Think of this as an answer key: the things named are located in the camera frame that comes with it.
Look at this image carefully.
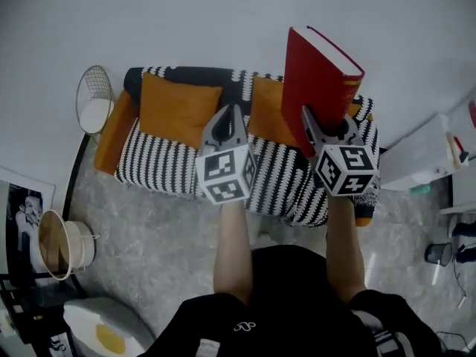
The person's right forearm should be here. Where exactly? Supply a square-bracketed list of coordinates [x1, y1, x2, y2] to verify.
[325, 194, 368, 305]

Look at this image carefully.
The white cabinet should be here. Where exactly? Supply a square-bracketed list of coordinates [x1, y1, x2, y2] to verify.
[378, 112, 463, 193]

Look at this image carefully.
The red hardcover book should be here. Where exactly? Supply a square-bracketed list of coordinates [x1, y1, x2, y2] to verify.
[280, 26, 366, 158]

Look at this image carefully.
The person's black shirt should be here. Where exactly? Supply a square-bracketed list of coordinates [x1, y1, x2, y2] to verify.
[136, 245, 444, 357]

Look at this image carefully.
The black mesh waste bin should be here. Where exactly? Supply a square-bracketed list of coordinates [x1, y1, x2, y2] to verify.
[425, 241, 454, 267]

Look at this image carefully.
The black curved metal frame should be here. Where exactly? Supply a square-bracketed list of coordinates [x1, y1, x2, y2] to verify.
[61, 132, 92, 300]

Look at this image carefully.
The black shelf rack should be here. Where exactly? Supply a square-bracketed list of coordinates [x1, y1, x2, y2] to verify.
[0, 272, 77, 357]

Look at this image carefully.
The person's left forearm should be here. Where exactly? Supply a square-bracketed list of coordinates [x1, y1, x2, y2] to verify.
[213, 199, 254, 306]

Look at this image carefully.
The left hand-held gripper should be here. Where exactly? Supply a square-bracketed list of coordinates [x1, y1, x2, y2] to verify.
[195, 104, 259, 205]

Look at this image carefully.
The gold wire basket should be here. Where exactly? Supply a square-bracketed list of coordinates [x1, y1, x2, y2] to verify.
[75, 65, 117, 135]

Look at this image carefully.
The orange cushion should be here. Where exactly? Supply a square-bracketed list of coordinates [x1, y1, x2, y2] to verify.
[247, 75, 299, 149]
[139, 71, 224, 150]

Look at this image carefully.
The fried egg shaped cushion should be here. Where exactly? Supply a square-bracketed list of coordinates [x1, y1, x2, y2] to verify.
[62, 297, 156, 357]

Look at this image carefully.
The black white portrait poster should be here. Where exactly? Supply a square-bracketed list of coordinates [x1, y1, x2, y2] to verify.
[0, 167, 57, 275]

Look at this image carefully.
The black white patterned sofa seat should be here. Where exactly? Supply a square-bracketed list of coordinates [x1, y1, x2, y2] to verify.
[92, 65, 382, 228]

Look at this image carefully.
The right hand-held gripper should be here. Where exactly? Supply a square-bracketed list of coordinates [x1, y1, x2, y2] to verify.
[300, 105, 377, 199]

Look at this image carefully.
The black cable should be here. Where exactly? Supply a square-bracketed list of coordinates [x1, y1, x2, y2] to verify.
[451, 249, 469, 298]

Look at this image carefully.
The white round side table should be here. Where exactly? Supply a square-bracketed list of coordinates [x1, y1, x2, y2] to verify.
[37, 209, 101, 282]

